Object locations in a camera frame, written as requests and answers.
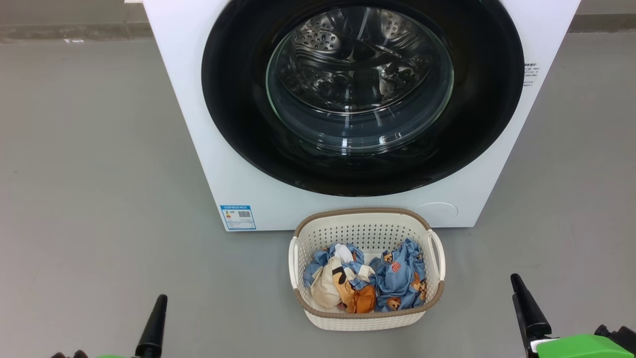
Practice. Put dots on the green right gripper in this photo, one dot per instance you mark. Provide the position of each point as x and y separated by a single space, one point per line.
586 348

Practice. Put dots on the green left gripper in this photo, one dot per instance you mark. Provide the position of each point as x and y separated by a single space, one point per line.
117 356

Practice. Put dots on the cream orange cartoon garment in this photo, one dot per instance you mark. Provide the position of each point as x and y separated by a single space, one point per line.
330 286

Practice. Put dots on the washing machine door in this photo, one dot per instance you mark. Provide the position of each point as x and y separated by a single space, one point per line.
233 99

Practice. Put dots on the white front-load washing machine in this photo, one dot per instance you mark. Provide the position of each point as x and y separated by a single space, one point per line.
189 124

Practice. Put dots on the stainless steel washer drum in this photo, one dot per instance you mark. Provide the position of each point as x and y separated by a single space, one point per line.
328 44

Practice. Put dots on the round white filter cover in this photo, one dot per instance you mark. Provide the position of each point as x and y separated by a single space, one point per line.
437 211

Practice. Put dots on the blue energy label sticker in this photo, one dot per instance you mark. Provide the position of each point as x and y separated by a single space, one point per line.
238 217

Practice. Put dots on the cream perforated laundry basket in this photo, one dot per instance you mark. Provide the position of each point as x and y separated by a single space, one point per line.
367 320

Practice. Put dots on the printed text label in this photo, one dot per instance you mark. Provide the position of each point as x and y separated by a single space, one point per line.
529 74

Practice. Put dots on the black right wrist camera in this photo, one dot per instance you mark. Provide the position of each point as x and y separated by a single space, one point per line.
621 335

